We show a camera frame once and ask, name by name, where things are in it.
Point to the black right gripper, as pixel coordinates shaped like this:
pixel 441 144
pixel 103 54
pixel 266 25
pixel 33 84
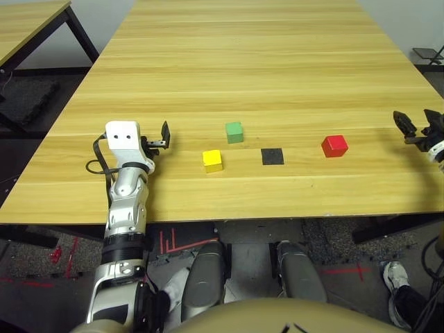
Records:
pixel 430 137

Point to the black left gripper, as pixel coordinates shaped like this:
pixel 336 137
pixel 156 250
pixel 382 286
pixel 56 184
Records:
pixel 152 143

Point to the yellow wooden block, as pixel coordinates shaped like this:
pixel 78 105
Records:
pixel 212 159

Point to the green wooden block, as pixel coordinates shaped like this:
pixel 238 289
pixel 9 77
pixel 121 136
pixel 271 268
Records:
pixel 234 133

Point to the red wooden block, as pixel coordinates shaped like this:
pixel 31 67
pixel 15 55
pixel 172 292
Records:
pixel 333 145

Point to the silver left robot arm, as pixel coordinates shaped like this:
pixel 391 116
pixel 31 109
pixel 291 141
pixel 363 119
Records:
pixel 126 208

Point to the red floor tape lines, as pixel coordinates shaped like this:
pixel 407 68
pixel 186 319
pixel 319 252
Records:
pixel 161 241

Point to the black square pad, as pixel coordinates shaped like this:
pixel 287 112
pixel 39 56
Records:
pixel 272 156

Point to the black foam floor mat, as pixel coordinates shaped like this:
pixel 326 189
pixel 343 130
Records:
pixel 24 100

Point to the grey robot left leg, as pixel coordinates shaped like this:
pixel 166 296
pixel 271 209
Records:
pixel 204 277

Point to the grey robot leg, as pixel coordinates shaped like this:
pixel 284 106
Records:
pixel 204 277
pixel 300 274

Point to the white sneaker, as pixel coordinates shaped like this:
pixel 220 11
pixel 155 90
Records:
pixel 395 274

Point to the red floor tape cross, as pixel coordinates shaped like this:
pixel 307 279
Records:
pixel 359 271

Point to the bystander leg black trousers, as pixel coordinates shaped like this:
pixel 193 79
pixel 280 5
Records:
pixel 412 305

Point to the wooden side table black legs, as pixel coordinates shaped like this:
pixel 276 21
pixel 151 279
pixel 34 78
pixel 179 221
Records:
pixel 21 21

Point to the grey robot right leg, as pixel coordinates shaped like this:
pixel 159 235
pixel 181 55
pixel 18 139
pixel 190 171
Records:
pixel 300 274

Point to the khaki robot torso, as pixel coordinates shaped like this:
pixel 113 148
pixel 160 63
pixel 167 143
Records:
pixel 243 319

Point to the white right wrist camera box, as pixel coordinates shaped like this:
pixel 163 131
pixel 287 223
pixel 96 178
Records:
pixel 436 151

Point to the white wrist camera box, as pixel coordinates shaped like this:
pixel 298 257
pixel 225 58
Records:
pixel 436 151
pixel 121 135

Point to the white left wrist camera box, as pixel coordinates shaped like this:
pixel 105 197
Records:
pixel 121 135

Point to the black table frame beam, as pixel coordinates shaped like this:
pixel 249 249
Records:
pixel 381 230
pixel 27 237

